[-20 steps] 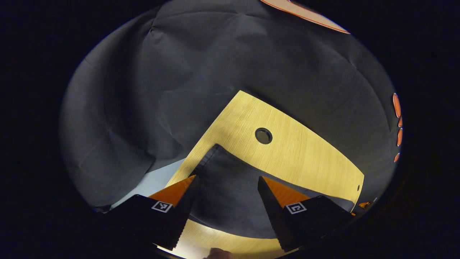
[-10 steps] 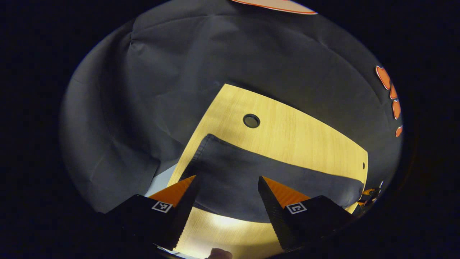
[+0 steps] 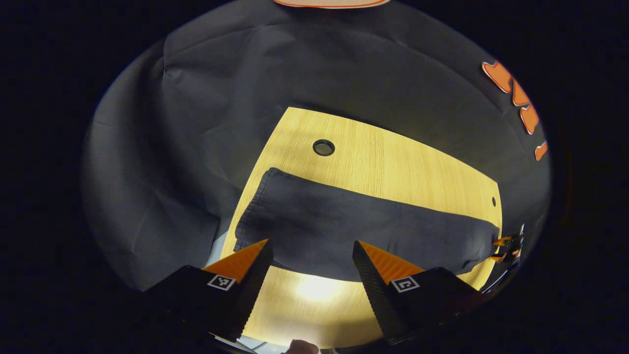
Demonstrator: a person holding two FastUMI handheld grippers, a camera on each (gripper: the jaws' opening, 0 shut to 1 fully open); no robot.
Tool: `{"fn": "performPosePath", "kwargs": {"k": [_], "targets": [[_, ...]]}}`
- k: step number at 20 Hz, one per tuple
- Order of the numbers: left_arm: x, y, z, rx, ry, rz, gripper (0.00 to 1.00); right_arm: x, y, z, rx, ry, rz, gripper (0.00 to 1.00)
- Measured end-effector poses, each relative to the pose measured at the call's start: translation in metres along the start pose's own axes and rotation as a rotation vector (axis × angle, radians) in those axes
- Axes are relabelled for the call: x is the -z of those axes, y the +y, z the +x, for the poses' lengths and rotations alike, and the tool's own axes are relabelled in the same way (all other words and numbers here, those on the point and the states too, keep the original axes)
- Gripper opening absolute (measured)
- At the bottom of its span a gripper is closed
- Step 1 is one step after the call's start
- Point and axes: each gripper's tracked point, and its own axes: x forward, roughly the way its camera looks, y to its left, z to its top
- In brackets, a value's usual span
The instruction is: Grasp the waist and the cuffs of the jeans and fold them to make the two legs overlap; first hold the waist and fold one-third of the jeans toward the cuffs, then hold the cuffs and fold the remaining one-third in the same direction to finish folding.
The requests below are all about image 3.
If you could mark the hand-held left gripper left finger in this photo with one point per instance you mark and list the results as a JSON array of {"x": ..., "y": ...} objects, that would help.
[{"x": 253, "y": 290}]

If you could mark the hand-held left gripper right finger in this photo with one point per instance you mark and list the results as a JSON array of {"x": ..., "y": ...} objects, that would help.
[{"x": 371, "y": 290}]

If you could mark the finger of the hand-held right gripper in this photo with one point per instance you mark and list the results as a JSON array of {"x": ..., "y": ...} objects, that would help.
[
  {"x": 501, "y": 256},
  {"x": 502, "y": 241}
]

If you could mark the dark grey jeans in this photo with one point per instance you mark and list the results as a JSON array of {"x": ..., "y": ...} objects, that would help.
[{"x": 344, "y": 226}]

